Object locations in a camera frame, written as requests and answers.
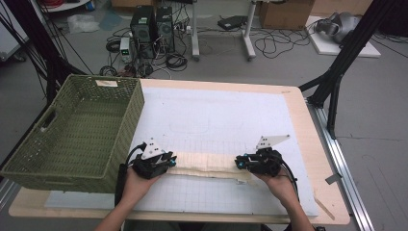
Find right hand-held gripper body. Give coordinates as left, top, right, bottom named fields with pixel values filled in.
left=251, top=134, right=292, bottom=177

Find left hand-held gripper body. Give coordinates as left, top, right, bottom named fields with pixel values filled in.
left=132, top=138, right=175, bottom=180

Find cream printed cloth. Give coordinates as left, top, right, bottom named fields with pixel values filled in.
left=166, top=151, right=263, bottom=186

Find green woven basket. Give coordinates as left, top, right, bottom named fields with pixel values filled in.
left=0, top=74, right=146, bottom=194

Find person's left hand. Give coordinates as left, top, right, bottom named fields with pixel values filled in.
left=120, top=167, right=161, bottom=205

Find person's right hand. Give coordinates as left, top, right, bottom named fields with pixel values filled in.
left=256, top=169, right=299, bottom=204

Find white grid mat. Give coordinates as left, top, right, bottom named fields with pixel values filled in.
left=44, top=86, right=319, bottom=218

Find person's dark trousers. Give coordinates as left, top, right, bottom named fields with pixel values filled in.
left=123, top=220, right=261, bottom=231

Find grey tape piece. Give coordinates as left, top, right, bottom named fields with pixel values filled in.
left=324, top=172, right=344, bottom=186

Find thin wooden stick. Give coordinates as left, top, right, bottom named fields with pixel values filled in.
left=313, top=195, right=336, bottom=221

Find small white power supply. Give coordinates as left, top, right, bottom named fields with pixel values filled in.
left=119, top=37, right=133, bottom=64

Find slim black computer tower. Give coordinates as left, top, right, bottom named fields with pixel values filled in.
left=155, top=6, right=176, bottom=54

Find large black computer tower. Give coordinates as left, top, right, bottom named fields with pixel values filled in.
left=129, top=5, right=158, bottom=60

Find white platform board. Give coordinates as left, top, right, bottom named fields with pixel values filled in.
left=306, top=15, right=382, bottom=59

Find black flat device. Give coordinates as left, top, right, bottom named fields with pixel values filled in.
left=217, top=14, right=248, bottom=32

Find brown cardboard box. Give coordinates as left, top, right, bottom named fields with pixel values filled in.
left=258, top=0, right=316, bottom=31

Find grey rounded device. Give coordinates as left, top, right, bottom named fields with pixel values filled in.
left=316, top=12, right=362, bottom=44

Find clear plastic bag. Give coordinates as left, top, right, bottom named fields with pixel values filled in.
left=66, top=13, right=101, bottom=35

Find white cabinet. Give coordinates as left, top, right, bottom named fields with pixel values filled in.
left=0, top=6, right=30, bottom=62

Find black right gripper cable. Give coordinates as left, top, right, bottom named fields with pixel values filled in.
left=278, top=158, right=301, bottom=203

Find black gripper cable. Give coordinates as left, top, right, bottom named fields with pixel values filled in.
left=278, top=158, right=301, bottom=203
left=114, top=142, right=147, bottom=206

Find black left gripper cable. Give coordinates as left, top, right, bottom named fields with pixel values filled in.
left=114, top=142, right=147, bottom=206

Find aluminium rail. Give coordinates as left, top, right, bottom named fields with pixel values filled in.
left=307, top=102, right=375, bottom=231

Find coiled black cable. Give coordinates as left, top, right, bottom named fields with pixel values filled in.
left=165, top=52, right=189, bottom=72

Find loose black floor cables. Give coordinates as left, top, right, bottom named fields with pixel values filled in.
left=253, top=27, right=311, bottom=60

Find white desk frame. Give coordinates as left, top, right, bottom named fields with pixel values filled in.
left=191, top=0, right=258, bottom=62

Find black metal frame stand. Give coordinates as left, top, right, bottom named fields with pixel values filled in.
left=297, top=0, right=398, bottom=140
left=0, top=0, right=94, bottom=107

